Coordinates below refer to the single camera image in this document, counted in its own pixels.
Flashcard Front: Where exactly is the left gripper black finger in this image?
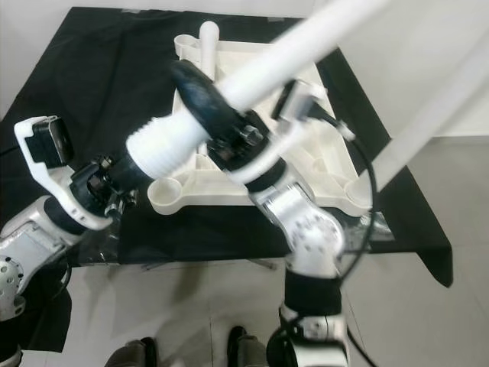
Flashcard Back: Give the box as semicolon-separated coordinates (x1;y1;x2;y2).
115;163;150;201

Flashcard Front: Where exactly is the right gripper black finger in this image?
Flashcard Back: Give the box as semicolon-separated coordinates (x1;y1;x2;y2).
170;60;238;142

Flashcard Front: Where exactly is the white plastic table leg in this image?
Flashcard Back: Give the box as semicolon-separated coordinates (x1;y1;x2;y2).
126;0;390;178
359;31;489;207
199;21;221;81

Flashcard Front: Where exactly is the small clear tape patch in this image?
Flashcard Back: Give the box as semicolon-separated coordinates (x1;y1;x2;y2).
80;228;127;265

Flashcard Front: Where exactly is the black tablecloth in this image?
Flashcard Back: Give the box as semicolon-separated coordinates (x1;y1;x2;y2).
0;8;453;352

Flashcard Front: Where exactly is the cross-shaped clear tape patch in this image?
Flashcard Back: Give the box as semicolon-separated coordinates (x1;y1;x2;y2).
355;214;402;247

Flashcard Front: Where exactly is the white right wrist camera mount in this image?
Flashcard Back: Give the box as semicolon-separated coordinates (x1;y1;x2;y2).
225;76;356;184

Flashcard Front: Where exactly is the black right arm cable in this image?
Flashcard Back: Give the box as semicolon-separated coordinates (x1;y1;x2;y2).
329;115;381;367

